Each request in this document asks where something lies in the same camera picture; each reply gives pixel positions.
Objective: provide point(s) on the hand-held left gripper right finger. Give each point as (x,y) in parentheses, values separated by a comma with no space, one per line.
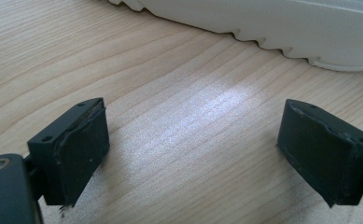
(325,155)

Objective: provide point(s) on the white scalloped-edge tray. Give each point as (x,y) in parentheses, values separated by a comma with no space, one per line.
(294,28)

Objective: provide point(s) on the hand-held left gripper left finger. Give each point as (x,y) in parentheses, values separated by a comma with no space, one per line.
(76,155)

